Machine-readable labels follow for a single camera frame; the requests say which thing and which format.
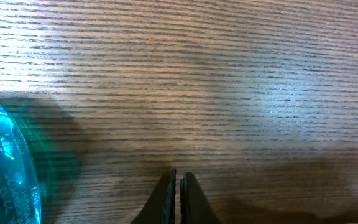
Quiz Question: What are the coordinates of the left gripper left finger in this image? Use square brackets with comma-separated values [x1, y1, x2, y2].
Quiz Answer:
[131, 169, 177, 224]

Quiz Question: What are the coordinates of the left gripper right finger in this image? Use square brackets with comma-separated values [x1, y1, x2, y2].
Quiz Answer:
[180, 172, 221, 224]

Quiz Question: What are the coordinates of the blue mouthwash bottle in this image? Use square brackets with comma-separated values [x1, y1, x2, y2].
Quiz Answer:
[0, 104, 42, 224]

